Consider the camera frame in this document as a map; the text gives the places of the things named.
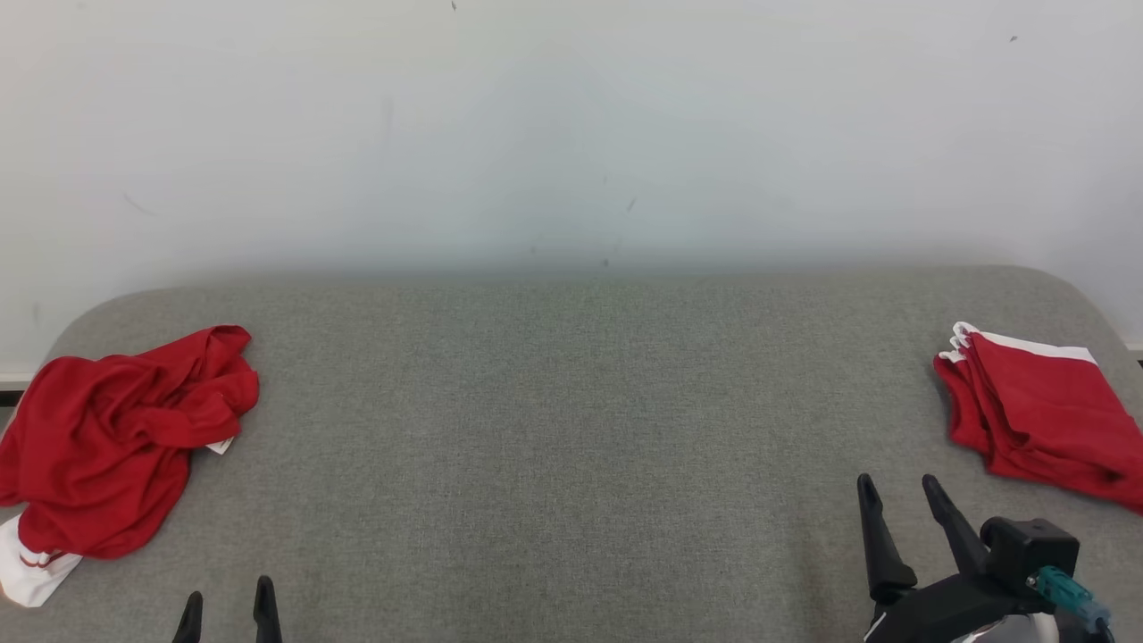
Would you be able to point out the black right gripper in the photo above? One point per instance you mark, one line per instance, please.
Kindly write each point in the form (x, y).
(955, 612)

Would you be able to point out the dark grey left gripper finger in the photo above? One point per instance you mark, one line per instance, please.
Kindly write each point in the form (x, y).
(266, 612)
(189, 621)

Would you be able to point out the red shorts with white panels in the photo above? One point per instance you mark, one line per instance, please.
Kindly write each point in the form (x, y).
(1045, 420)

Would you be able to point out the red t-shirt with print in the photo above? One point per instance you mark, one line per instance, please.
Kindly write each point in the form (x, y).
(107, 446)

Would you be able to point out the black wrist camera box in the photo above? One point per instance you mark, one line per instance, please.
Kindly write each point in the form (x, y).
(1031, 554)

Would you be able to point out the wall skirting board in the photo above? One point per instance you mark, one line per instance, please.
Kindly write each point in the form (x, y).
(11, 382)

